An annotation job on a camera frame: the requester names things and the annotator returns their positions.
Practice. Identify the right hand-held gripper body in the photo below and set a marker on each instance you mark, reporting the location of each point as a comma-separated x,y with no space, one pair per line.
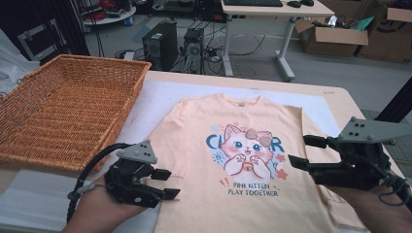
362,161

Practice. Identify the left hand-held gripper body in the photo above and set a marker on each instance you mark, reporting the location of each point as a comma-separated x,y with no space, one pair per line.
129,187

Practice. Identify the peach cartoon cat shirt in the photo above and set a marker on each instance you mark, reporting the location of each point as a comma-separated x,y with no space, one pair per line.
246,161

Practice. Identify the brown wicker basket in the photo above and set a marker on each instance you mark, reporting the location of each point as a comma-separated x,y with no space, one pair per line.
64,110

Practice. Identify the person's left hand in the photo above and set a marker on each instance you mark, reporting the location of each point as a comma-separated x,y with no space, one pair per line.
107,204

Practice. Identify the person's right hand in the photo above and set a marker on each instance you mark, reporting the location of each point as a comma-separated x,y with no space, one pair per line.
356,191

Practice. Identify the open cardboard box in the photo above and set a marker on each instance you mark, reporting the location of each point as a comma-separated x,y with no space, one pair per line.
330,42

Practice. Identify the large cardboard box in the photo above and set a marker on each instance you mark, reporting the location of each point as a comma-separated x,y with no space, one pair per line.
388,42

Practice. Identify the white power strip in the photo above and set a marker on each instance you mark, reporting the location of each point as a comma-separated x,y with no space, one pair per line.
128,55

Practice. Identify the teal plastic packet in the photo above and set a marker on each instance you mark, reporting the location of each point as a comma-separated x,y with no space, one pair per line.
364,23

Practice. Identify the grey computer tower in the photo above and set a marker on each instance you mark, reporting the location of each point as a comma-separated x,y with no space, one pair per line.
193,51

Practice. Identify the black computer tower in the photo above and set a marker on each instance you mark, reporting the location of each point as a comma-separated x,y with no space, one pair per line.
160,45

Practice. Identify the power strip with plugs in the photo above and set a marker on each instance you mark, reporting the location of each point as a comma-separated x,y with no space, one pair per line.
213,54

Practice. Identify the wooden desk with white legs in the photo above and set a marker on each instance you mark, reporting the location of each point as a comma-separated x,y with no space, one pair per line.
275,11

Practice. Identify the black computer mouse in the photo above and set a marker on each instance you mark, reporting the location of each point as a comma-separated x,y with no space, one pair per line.
294,4
307,2

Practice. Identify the black keyboard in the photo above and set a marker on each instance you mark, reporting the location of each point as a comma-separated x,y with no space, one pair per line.
252,2

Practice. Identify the round white table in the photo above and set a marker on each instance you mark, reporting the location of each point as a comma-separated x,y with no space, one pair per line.
110,19

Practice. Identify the black box with red stripe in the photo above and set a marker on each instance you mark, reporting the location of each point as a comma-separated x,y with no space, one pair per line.
212,11

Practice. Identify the white cloth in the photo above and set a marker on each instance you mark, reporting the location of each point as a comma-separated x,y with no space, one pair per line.
13,64

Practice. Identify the black metal post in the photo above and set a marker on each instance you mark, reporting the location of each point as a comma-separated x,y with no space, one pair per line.
398,103

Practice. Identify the aluminium frame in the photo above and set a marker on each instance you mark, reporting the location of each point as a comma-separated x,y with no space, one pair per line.
40,34

